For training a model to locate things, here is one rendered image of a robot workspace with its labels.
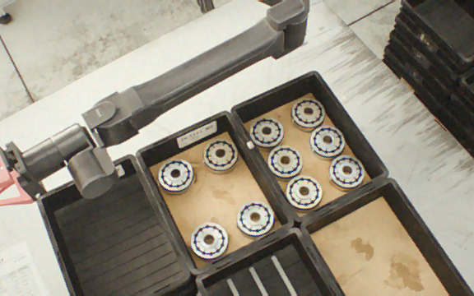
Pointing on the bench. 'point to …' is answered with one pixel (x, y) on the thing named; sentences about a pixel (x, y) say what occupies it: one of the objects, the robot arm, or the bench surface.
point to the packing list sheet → (9, 275)
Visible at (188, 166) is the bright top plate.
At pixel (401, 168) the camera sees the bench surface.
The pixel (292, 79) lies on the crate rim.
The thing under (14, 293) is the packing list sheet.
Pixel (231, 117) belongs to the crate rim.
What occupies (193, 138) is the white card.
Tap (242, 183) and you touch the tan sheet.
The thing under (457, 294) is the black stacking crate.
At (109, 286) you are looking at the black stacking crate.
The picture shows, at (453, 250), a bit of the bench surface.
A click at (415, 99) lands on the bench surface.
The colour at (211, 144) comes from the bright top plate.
